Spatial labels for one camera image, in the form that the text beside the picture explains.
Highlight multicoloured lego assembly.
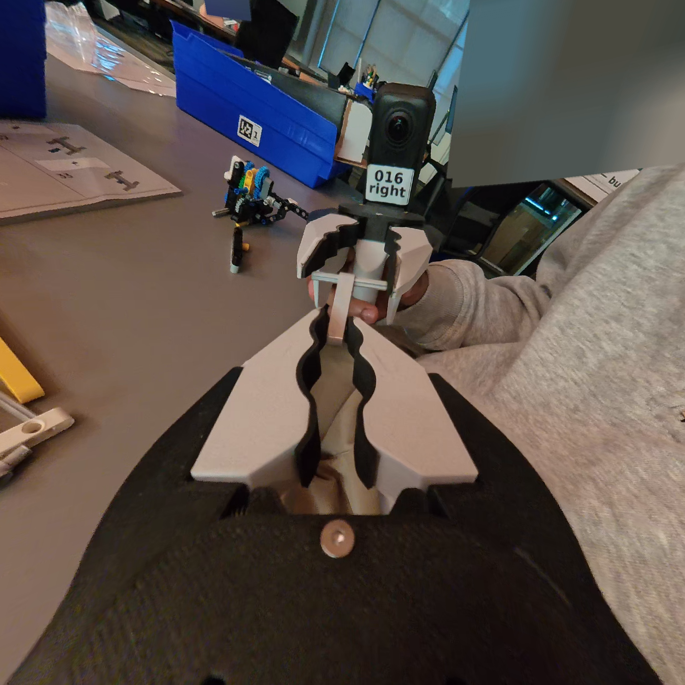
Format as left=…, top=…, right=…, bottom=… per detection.
left=212, top=155, right=310, bottom=225

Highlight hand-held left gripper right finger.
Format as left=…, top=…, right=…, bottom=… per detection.
left=345, top=316, right=478, bottom=509

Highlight person's right hand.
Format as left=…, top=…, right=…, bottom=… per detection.
left=308, top=265, right=431, bottom=325

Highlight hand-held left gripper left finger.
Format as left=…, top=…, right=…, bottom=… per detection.
left=190, top=309, right=330, bottom=489

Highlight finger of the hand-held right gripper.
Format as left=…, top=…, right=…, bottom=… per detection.
left=385, top=224, right=433, bottom=326
left=297, top=212, right=362, bottom=280

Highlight yellow lego beam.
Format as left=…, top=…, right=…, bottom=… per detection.
left=0, top=336, right=46, bottom=404

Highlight person's beige trousers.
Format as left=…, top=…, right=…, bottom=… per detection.
left=291, top=342, right=397, bottom=516

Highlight clear plastic bag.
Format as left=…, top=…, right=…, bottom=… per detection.
left=45, top=0, right=177, bottom=98

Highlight light grey lego piece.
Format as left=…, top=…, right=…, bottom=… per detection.
left=312, top=270, right=387, bottom=347

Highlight person's grey sweatshirt torso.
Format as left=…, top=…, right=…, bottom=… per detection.
left=417, top=166, right=685, bottom=685

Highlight lego instruction booklet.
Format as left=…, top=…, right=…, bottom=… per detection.
left=0, top=122, right=184, bottom=225

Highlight light grey lego beam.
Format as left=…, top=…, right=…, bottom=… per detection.
left=0, top=408, right=75, bottom=455

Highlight blue storage bin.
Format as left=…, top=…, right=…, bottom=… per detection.
left=171, top=20, right=351, bottom=189
left=0, top=0, right=48, bottom=120

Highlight person's right forearm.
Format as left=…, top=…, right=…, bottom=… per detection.
left=393, top=259, right=554, bottom=365

